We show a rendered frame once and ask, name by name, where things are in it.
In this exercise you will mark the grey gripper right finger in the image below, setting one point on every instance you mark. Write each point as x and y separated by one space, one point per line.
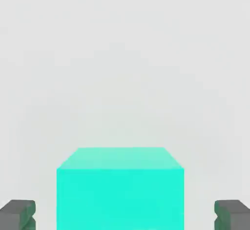
234 214

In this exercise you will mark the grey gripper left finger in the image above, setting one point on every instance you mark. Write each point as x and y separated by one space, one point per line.
15 214

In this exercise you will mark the small turquoise cube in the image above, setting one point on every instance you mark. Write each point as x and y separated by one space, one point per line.
120 194

